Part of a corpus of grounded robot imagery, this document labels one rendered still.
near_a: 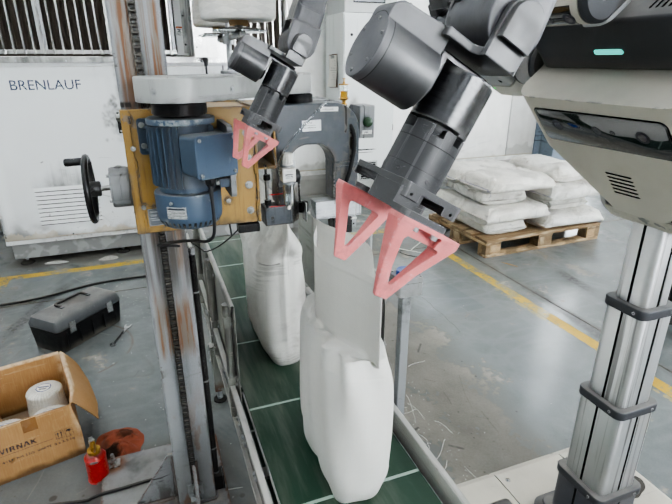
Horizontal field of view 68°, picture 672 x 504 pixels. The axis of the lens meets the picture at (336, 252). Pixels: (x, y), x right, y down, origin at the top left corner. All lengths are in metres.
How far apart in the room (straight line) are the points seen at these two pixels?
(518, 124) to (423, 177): 6.64
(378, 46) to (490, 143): 6.45
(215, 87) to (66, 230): 3.22
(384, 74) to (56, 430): 2.02
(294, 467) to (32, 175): 3.19
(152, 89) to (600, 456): 1.33
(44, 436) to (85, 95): 2.52
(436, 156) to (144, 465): 1.89
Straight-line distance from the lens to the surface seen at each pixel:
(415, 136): 0.45
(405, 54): 0.42
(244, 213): 1.41
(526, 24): 0.46
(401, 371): 1.69
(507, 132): 6.98
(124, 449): 2.27
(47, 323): 3.00
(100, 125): 4.09
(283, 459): 1.56
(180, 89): 1.12
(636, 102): 0.96
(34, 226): 4.30
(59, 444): 2.30
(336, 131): 1.43
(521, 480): 1.76
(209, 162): 1.09
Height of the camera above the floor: 1.45
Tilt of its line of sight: 21 degrees down
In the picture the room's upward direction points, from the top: straight up
